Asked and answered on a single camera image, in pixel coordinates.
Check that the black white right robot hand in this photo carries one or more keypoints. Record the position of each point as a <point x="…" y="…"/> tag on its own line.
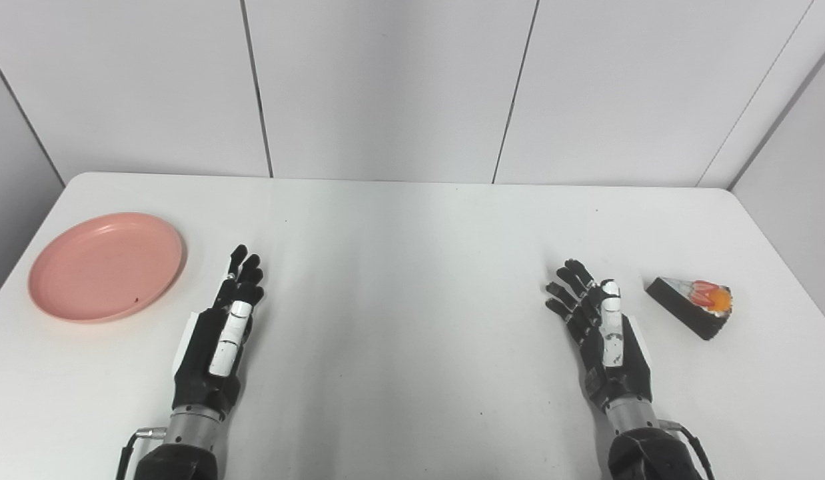
<point x="612" y="360"/>

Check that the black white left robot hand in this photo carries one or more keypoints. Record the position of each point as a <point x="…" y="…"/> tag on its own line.
<point x="209" y="346"/>

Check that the chocolate cake slice with fruit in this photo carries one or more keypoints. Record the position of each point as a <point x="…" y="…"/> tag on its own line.
<point x="686" y="308"/>

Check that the pink round plate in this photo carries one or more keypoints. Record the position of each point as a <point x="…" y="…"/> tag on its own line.
<point x="106" y="266"/>

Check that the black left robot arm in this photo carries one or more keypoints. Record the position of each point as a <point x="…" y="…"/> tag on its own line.
<point x="182" y="453"/>

